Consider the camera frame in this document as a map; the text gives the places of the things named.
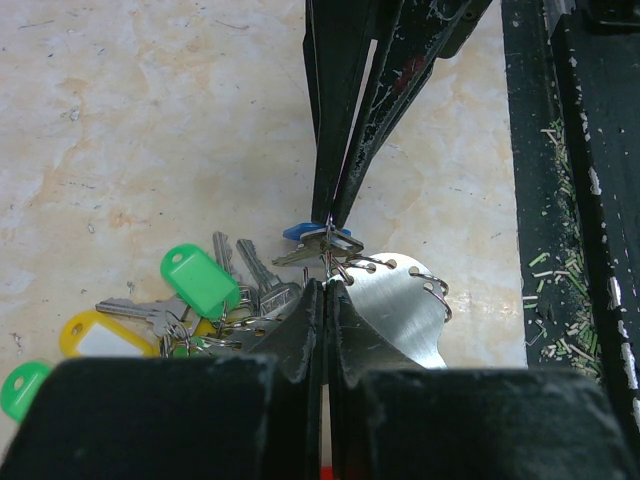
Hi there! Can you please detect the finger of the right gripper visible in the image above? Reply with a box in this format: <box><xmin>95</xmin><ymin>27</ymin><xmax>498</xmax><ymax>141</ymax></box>
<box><xmin>332</xmin><ymin>1</ymin><xmax>490</xmax><ymax>228</ymax></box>
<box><xmin>303</xmin><ymin>0</ymin><xmax>378</xmax><ymax>225</ymax></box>

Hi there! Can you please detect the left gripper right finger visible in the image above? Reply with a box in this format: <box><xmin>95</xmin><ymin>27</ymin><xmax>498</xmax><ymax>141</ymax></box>
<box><xmin>326</xmin><ymin>281</ymin><xmax>639</xmax><ymax>479</ymax></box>

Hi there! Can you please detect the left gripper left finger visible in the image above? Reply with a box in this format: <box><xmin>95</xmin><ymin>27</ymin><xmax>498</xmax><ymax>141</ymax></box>
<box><xmin>1</xmin><ymin>280</ymin><xmax>324</xmax><ymax>479</ymax></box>

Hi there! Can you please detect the blue tag key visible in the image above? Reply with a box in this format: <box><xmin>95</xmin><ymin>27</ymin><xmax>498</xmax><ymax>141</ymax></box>
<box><xmin>272</xmin><ymin>222</ymin><xmax>364</xmax><ymax>267</ymax></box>

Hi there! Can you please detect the yellow key tag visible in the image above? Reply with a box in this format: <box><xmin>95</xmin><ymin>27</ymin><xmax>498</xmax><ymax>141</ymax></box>
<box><xmin>59</xmin><ymin>311</ymin><xmax>157</xmax><ymax>358</ymax></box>

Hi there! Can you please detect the green key tag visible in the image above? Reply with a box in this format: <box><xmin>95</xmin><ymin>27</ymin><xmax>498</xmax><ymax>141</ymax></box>
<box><xmin>160</xmin><ymin>244</ymin><xmax>241</xmax><ymax>319</ymax></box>
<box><xmin>1</xmin><ymin>361</ymin><xmax>53</xmax><ymax>423</ymax></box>

